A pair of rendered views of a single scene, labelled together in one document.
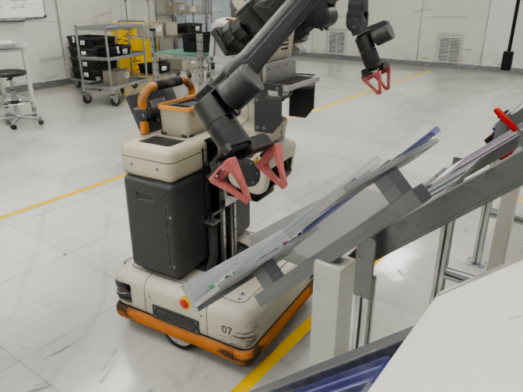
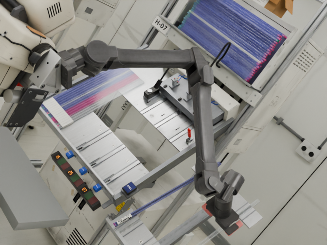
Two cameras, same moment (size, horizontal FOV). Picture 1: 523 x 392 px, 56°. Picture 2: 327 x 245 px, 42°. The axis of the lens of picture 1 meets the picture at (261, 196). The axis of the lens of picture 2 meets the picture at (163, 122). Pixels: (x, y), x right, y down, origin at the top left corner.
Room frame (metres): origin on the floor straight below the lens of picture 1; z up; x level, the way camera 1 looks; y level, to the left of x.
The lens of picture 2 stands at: (1.33, 1.35, 1.58)
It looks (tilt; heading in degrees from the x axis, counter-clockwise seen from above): 16 degrees down; 263
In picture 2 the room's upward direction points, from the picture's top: 35 degrees clockwise
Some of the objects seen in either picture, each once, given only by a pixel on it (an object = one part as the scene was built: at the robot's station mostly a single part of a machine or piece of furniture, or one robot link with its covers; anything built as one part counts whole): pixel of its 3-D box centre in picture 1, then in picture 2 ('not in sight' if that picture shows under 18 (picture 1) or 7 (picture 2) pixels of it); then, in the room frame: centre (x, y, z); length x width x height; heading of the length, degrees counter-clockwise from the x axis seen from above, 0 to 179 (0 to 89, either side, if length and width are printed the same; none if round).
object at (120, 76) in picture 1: (117, 76); not in sight; (6.59, 1.91, 0.30); 0.30 x 0.23 x 0.18; 162
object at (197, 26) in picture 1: (187, 28); not in sight; (8.12, 1.16, 0.82); 0.40 x 0.30 x 0.14; 149
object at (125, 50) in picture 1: (113, 50); not in sight; (6.57, 1.92, 0.63); 0.40 x 0.30 x 0.14; 158
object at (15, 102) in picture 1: (15, 97); not in sight; (5.25, 2.64, 0.28); 0.54 x 0.52 x 0.57; 77
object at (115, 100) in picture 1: (115, 61); not in sight; (6.60, 1.91, 0.50); 0.90 x 0.54 x 1.00; 158
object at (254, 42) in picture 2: not in sight; (231, 33); (1.04, -0.84, 1.52); 0.51 x 0.13 x 0.27; 144
